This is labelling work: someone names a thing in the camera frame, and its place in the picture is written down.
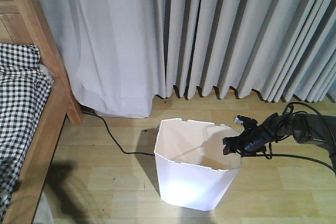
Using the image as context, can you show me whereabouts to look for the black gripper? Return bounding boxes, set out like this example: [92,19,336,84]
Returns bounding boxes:
[223,119,278,156]

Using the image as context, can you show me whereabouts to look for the white plastic trash bin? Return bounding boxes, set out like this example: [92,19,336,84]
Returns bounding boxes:
[154,118,242,211]

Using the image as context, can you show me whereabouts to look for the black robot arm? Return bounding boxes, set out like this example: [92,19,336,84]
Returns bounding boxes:
[223,111,335,172]

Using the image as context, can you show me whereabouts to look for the grey pleated curtain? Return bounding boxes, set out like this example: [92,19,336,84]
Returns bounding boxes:
[40,0,335,118]

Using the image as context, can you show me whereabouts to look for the grey round rug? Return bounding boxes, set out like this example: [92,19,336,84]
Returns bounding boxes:
[33,193,54,224]

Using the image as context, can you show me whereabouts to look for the checkered black white bedding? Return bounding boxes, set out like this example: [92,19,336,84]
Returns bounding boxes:
[1,43,52,216]

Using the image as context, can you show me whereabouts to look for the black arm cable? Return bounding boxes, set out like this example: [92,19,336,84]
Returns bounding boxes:
[241,102,336,176]

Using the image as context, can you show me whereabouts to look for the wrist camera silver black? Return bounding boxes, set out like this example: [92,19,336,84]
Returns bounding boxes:
[234,115,258,130]

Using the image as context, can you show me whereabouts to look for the black power cord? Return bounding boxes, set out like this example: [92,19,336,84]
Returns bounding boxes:
[81,107,155,156]

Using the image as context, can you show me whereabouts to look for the wooden bed frame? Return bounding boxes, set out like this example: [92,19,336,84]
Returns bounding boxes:
[1,0,83,223]

